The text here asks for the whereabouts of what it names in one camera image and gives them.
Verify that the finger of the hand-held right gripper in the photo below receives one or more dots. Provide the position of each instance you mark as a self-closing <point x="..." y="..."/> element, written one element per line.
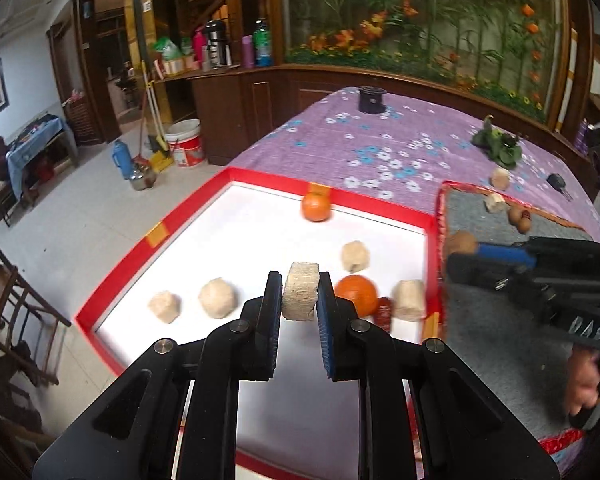
<point x="505" y="252"/>
<point x="475" y="270"/>

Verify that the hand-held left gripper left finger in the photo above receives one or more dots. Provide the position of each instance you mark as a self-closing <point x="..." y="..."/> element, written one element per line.
<point x="272" y="330"/>

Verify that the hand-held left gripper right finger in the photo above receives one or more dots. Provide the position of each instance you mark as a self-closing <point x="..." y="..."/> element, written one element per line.
<point x="326" y="340"/>

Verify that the brown kiwi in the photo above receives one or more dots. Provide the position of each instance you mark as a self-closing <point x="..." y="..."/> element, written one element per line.
<point x="462" y="242"/>
<point x="525" y="226"/>
<point x="515" y="214"/>

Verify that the large pale sugarcane piece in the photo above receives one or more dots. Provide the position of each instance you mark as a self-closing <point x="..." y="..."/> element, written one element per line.
<point x="300" y="295"/>

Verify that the orange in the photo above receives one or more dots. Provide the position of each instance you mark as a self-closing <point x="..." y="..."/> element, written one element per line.
<point x="315" y="206"/>
<point x="356" y="294"/>

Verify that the round beige ball snack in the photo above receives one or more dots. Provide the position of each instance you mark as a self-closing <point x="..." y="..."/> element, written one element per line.
<point x="217" y="297"/>

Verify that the red box with white inside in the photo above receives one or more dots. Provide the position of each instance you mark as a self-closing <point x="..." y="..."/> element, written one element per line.
<point x="230" y="220"/>

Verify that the person's right hand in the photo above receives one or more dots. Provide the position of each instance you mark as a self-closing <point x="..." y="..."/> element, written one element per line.
<point x="582" y="380"/>

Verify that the black device with metal tongue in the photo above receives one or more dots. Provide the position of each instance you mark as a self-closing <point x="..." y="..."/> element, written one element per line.
<point x="557" y="182"/>

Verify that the grey mat with red border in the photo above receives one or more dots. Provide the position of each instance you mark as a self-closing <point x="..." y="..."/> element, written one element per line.
<point x="505" y="360"/>

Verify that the green toy figure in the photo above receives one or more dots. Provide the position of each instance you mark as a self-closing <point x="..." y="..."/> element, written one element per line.
<point x="497" y="145"/>

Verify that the purple bottle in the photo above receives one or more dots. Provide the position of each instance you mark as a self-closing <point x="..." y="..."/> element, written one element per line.
<point x="582" y="135"/>

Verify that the purple floral blanket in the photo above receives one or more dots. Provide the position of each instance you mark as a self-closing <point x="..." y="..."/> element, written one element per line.
<point x="380" y="150"/>

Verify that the small black container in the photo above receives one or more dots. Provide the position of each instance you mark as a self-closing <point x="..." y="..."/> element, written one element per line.
<point x="372" y="100"/>

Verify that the metal kettle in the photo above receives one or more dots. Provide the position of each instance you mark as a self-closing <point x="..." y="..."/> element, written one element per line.
<point x="142" y="177"/>

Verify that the white and yellow scroll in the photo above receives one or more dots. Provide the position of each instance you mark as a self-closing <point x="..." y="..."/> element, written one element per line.
<point x="570" y="60"/>

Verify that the yellow dustpan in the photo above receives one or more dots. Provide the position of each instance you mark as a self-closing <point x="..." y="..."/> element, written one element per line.
<point x="161" y="160"/>

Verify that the white plastic bucket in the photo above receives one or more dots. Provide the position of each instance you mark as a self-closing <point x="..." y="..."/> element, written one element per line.
<point x="184" y="142"/>

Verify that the low wooden cabinet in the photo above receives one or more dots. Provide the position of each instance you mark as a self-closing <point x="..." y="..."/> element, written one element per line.
<point x="240" y="105"/>

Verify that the blue thermos jug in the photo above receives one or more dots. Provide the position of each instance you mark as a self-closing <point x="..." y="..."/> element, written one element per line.
<point x="121" y="157"/>

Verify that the dark wooden chair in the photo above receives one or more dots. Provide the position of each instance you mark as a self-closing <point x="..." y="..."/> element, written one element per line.
<point x="15" y="310"/>

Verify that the broom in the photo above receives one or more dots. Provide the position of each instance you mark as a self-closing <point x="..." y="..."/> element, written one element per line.
<point x="144" y="105"/>

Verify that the small purple flask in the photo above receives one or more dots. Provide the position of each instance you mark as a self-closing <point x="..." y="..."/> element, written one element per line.
<point x="248" y="51"/>

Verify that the green bottle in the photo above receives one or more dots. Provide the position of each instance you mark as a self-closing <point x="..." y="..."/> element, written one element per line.
<point x="262" y="42"/>

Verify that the black thermos flask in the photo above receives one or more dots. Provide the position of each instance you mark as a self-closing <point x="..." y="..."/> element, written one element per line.
<point x="215" y="42"/>

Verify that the pink bottle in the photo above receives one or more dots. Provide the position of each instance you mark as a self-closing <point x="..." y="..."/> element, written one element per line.
<point x="198" y="46"/>

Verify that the green and white bag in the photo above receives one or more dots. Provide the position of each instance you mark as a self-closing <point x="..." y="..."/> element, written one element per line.
<point x="167" y="50"/>

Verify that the table with blue cloth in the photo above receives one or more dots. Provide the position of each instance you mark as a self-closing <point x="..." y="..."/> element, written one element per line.
<point x="35" y="145"/>

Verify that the tall wooden display shelf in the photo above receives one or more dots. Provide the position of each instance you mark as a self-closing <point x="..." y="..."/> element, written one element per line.
<point x="125" y="35"/>

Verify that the flower garden wall mural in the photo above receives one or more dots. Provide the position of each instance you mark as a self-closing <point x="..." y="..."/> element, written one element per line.
<point x="420" y="20"/>

